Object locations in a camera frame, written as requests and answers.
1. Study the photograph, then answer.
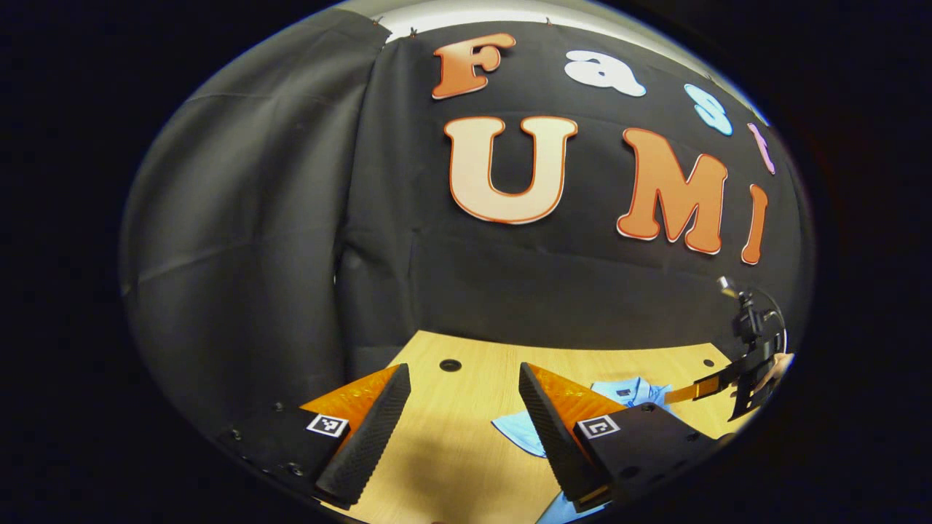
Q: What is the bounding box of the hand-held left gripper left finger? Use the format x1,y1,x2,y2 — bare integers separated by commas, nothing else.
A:
206,362,414,510

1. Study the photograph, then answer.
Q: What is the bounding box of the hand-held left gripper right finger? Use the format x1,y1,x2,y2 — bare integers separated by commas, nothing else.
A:
518,362,736,515

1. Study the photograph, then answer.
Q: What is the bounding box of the light blue T-shirt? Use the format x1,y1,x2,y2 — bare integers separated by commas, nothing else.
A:
491,376,674,524

